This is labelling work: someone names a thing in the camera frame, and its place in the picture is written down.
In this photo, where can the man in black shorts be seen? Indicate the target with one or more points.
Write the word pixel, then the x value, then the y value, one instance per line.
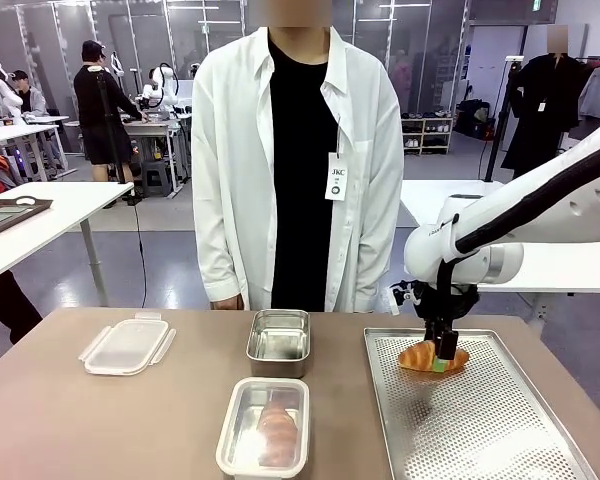
pixel 100 110

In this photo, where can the seated person in black cap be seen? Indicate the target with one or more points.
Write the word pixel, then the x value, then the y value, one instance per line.
pixel 30 100

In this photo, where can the white table with grey leg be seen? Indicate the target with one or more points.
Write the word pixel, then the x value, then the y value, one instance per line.
pixel 70 200

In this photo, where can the person's right hand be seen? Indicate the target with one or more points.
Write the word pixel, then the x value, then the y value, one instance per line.
pixel 227 303

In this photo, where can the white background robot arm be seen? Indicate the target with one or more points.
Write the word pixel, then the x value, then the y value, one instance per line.
pixel 10 97
pixel 160 80

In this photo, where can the wooden shoe rack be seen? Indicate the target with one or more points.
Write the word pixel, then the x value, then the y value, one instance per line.
pixel 427 131

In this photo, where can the steel rectangular container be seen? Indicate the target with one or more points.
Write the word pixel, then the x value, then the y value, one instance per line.
pixel 279 340
pixel 245 400

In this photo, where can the perforated metal baking tray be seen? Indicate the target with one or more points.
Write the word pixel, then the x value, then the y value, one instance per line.
pixel 480 425

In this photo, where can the person in black coat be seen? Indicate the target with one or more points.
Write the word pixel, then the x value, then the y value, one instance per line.
pixel 540 100

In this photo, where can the large white table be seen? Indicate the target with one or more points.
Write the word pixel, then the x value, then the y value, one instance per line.
pixel 570 265

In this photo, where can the black bag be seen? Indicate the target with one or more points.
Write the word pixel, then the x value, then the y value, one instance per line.
pixel 475 120

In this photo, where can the black camera stand pole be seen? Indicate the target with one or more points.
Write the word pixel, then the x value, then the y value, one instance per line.
pixel 493 150

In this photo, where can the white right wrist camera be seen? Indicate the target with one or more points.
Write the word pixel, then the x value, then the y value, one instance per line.
pixel 405 295

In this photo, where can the person in black trousers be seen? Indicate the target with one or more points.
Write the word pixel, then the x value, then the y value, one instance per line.
pixel 10 310

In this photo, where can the white JKC name tag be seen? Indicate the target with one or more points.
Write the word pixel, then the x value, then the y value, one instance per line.
pixel 337 177

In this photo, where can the golden croissant bread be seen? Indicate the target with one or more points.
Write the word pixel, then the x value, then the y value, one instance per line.
pixel 417 357
pixel 277 430

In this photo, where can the clear plastic container lid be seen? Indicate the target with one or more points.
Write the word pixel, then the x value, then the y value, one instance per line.
pixel 127 345
pixel 230 450

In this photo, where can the white background work table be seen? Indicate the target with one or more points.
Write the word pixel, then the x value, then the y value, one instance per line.
pixel 15 131

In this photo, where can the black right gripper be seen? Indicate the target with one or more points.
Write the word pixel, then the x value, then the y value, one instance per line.
pixel 430 305

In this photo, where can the black plastic stool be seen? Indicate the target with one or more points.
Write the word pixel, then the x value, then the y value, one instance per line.
pixel 156 180

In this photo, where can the grey background work table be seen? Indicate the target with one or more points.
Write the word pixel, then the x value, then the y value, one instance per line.
pixel 155 127

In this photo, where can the person in white shirt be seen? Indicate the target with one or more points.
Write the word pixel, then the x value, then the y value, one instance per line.
pixel 230 175

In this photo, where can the black flat tray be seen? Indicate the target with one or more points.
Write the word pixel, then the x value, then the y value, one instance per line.
pixel 35 206

